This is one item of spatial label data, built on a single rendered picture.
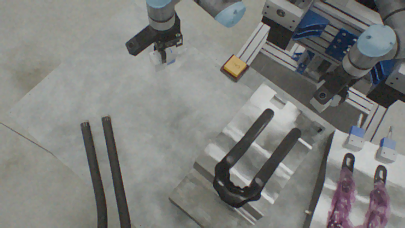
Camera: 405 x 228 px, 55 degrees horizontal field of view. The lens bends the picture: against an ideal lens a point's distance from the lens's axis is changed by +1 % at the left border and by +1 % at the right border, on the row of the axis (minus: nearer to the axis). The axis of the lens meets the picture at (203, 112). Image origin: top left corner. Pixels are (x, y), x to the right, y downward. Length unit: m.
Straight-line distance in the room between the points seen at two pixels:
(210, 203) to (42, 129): 0.62
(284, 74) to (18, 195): 1.54
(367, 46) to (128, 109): 0.80
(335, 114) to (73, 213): 1.46
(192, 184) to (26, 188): 1.21
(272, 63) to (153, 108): 0.99
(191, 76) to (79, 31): 1.25
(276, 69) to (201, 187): 1.11
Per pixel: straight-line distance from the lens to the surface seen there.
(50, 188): 2.23
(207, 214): 1.24
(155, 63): 1.28
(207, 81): 1.43
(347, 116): 2.19
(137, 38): 1.17
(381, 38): 1.04
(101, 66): 1.48
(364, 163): 1.41
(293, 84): 2.17
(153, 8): 1.03
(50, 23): 2.63
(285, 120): 1.32
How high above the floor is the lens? 2.09
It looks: 68 degrees down
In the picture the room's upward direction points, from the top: 9 degrees clockwise
